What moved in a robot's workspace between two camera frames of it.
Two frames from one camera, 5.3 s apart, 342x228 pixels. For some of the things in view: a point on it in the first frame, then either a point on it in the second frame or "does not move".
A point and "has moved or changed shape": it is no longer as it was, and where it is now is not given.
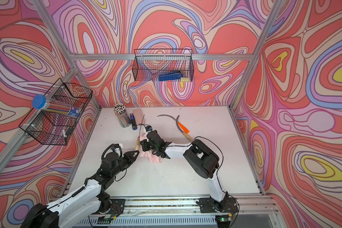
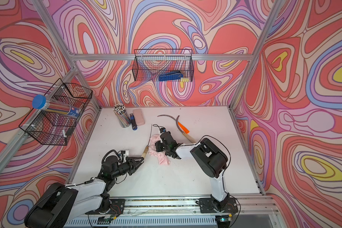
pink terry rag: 152,158 has moved or changed shape
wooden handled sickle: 138,138 has moved or changed shape
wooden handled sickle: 185,134 does not move
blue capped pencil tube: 39,101 does not move
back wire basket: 148,64 does not move
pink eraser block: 139,117 does not move
